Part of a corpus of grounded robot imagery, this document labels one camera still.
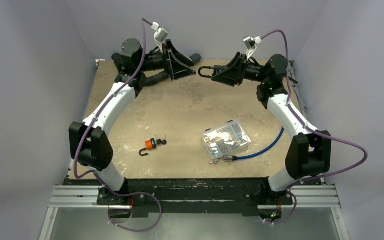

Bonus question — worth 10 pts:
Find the black aluminium base frame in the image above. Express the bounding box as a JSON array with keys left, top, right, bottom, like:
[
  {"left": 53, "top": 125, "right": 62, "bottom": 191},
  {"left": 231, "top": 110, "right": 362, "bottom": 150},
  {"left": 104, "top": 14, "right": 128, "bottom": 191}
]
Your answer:
[{"left": 49, "top": 178, "right": 341, "bottom": 218}]

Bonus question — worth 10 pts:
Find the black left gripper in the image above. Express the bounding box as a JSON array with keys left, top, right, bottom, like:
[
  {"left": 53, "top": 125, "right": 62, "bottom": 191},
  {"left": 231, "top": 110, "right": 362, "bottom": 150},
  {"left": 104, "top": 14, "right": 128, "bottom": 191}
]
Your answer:
[{"left": 138, "top": 40, "right": 196, "bottom": 81}]

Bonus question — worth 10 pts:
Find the blue hose with fitting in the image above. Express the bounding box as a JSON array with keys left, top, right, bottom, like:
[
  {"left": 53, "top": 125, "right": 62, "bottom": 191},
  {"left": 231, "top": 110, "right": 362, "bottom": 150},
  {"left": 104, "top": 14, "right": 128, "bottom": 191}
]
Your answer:
[{"left": 209, "top": 127, "right": 285, "bottom": 166}]

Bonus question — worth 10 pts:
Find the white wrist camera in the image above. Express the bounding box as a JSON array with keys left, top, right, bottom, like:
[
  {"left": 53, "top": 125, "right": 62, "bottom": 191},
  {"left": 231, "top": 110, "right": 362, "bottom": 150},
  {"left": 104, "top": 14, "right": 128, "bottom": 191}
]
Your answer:
[
  {"left": 151, "top": 22, "right": 169, "bottom": 52},
  {"left": 243, "top": 36, "right": 262, "bottom": 61}
]

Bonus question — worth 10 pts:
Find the black padlock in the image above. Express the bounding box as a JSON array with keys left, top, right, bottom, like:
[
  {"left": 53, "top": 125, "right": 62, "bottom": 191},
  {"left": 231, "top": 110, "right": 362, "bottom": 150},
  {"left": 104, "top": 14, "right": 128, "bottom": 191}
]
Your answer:
[{"left": 197, "top": 65, "right": 219, "bottom": 79}]

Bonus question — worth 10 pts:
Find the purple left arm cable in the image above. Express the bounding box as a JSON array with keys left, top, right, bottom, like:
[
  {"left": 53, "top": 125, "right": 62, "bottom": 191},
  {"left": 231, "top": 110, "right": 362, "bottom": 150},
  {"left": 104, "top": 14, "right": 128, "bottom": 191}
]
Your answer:
[{"left": 73, "top": 17, "right": 163, "bottom": 233}]

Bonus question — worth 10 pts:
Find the clear plastic parts box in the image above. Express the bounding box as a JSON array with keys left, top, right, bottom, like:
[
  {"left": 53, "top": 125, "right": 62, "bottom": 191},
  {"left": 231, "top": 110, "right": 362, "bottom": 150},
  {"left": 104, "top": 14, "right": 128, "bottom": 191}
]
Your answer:
[{"left": 201, "top": 119, "right": 252, "bottom": 161}]

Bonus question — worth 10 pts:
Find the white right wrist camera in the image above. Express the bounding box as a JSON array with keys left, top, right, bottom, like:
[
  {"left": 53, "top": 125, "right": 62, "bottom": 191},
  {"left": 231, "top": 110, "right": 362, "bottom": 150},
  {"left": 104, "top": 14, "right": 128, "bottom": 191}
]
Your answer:
[{"left": 243, "top": 36, "right": 262, "bottom": 61}]

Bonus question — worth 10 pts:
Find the orange padlock with keys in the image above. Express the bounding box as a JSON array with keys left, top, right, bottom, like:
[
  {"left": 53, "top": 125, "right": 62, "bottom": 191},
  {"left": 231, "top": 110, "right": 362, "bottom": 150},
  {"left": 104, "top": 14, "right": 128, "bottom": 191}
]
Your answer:
[{"left": 138, "top": 135, "right": 168, "bottom": 157}]

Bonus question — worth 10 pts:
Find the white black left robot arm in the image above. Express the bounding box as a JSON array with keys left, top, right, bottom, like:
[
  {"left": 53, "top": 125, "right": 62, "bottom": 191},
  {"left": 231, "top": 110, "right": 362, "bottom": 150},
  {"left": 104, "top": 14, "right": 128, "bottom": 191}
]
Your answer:
[{"left": 68, "top": 38, "right": 202, "bottom": 205}]

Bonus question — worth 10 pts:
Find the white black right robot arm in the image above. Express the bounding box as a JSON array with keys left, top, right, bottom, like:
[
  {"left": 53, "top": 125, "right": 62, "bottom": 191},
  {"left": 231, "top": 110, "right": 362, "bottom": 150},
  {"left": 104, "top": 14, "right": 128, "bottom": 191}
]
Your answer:
[{"left": 210, "top": 52, "right": 332, "bottom": 204}]

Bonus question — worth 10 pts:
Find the black corrugated hose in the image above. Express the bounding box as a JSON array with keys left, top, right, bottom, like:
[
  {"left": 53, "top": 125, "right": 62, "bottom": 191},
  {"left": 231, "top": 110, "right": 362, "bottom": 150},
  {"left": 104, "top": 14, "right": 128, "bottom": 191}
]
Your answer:
[{"left": 111, "top": 52, "right": 202, "bottom": 88}]

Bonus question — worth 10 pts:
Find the small hammer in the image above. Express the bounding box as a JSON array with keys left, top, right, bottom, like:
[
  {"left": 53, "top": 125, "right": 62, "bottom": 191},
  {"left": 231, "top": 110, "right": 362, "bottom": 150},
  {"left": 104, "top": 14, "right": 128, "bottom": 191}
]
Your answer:
[{"left": 287, "top": 62, "right": 298, "bottom": 86}]

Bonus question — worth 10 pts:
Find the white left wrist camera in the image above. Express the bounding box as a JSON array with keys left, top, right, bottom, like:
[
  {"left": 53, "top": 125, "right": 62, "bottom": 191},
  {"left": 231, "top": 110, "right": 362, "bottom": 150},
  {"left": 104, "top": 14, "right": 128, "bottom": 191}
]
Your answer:
[{"left": 151, "top": 22, "right": 169, "bottom": 52}]

